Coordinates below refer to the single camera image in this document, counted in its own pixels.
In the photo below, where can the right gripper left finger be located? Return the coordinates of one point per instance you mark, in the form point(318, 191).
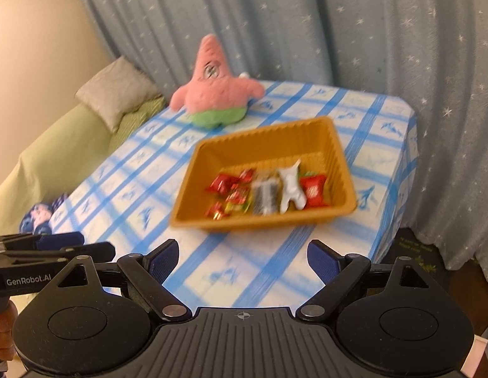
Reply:
point(146, 274)

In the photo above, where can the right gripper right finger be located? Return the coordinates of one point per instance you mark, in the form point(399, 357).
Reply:
point(340, 276)

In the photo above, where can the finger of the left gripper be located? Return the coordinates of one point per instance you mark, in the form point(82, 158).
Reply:
point(100, 252)
point(41, 242)

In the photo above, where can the green red candy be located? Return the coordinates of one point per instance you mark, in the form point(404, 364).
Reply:
point(217, 211)

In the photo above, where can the black sesame bar packet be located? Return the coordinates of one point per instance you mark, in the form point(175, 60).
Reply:
point(265, 196)

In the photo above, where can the large red snack packet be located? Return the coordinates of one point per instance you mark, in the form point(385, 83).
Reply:
point(222, 184)

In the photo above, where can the shiny red candy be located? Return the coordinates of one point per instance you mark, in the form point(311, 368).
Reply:
point(246, 176)

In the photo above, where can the left hand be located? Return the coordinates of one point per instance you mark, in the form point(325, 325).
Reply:
point(7, 320)

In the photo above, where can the blue patterned cushion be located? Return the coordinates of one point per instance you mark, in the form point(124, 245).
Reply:
point(37, 220)

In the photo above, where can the green covered sofa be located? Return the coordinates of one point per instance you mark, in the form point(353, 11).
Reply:
point(54, 164)

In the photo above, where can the white green snack packet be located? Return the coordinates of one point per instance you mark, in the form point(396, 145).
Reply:
point(291, 188)

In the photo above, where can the red packet at tray edge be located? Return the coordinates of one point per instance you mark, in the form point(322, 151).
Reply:
point(313, 187)

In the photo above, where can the yellow green candy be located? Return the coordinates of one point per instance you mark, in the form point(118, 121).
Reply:
point(231, 208)

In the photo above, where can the orange plastic tray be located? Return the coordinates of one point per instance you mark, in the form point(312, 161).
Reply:
point(313, 141)

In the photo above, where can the red candy in tray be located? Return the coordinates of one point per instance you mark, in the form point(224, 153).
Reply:
point(239, 195)

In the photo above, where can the green patterned cushion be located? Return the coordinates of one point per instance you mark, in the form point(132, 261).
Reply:
point(132, 121)

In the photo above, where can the beige cushion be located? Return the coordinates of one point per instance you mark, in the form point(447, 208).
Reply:
point(117, 89)

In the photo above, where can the pink starfish plush toy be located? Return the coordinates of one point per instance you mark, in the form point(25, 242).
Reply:
point(214, 97)

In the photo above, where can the blue star curtain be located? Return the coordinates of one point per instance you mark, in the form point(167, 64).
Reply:
point(431, 53)

